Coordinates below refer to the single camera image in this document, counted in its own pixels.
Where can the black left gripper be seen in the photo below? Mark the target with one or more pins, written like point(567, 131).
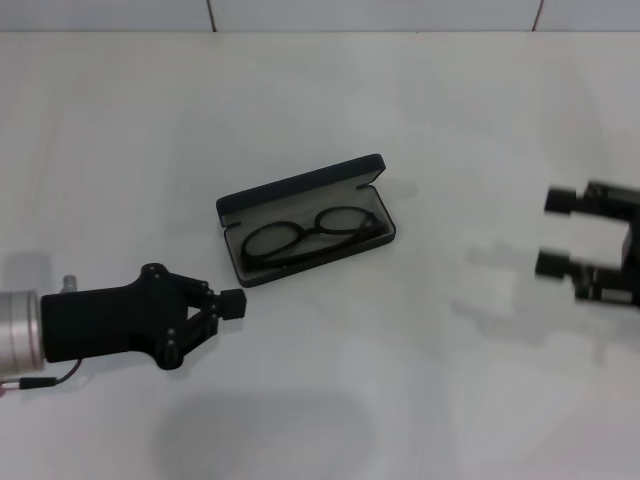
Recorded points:
point(110, 320)

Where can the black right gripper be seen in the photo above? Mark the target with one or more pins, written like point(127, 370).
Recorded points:
point(632, 250)

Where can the black framed glasses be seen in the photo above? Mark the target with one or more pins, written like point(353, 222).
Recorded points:
point(309, 231)

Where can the black glasses case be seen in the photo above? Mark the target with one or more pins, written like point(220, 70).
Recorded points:
point(300, 184)

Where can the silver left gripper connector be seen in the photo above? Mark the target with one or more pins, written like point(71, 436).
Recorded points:
point(70, 282)

